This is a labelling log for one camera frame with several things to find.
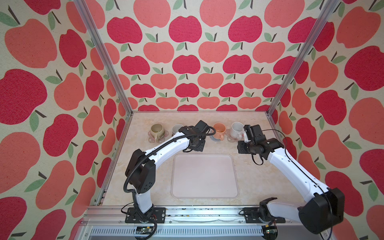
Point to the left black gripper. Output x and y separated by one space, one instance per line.
201 147

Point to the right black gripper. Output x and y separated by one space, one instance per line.
240 147

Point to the grey woven round coaster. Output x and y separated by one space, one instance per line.
214 139

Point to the lavender ceramic mug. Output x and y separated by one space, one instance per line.
175 128

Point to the salmon pink ceramic mug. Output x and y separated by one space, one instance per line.
220 131

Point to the white ceramic mug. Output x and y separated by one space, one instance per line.
237 131

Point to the pink flower coaster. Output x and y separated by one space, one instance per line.
231 138
153 140

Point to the cream ceramic mug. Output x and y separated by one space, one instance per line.
157 130

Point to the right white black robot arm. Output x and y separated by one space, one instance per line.
324 207

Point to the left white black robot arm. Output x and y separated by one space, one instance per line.
141 171

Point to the beige rectangular tray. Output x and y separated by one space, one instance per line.
204 176

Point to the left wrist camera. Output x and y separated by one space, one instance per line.
202 127

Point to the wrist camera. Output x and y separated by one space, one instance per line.
253 134
202 127

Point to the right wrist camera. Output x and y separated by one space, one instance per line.
253 134

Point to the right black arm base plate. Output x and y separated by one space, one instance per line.
252 215

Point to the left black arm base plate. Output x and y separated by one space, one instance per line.
155 214

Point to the front aluminium frame rail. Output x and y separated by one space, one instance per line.
190 223

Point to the left aluminium frame post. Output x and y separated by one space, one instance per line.
86 16

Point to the aluminium frame post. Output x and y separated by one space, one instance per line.
86 16
319 24

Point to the right aluminium frame post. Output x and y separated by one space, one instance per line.
319 24

